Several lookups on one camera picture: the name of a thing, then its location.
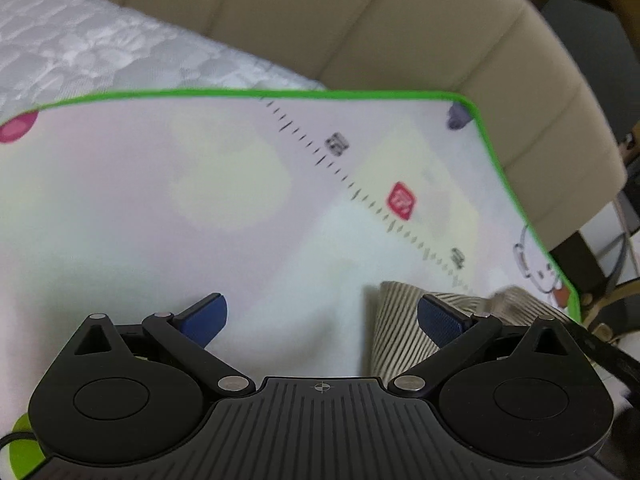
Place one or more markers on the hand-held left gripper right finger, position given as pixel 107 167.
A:
pixel 440 320

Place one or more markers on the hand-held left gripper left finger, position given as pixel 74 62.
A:
pixel 207 317

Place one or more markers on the black and gold office chair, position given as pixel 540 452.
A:
pixel 610 302

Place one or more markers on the cartoon printed play mat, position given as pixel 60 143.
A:
pixel 150 210

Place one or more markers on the beige padded bed headboard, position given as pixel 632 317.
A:
pixel 400 25

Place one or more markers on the white desk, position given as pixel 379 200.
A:
pixel 597 240

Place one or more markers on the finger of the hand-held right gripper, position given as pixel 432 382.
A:
pixel 605 355

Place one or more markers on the striped beige knit garment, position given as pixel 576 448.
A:
pixel 395 330

